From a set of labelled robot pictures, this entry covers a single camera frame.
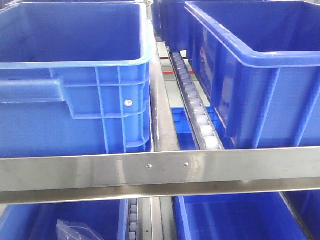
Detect lower blue crate right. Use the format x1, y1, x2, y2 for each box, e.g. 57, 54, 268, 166
173, 192, 306, 240

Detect lower blue crate left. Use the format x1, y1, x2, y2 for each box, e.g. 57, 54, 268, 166
0, 199, 128, 240

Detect steel front shelf beam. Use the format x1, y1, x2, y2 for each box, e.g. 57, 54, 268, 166
0, 146, 320, 205

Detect lower roller track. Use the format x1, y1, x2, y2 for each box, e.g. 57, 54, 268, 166
127, 198, 139, 240

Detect large blue crate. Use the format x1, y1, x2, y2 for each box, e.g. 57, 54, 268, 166
0, 2, 152, 158
184, 0, 320, 149

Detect large blue crate right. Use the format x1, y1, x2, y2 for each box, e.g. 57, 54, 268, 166
184, 0, 320, 149

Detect white roller track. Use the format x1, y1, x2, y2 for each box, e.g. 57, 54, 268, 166
167, 48, 225, 151

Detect large blue crate left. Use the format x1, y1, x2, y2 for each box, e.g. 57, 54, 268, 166
0, 2, 152, 158

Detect clear plastic bag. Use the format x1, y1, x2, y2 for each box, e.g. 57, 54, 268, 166
56, 219, 104, 240

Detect blue crate below rollers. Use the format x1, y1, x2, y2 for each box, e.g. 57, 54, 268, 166
170, 106, 221, 151

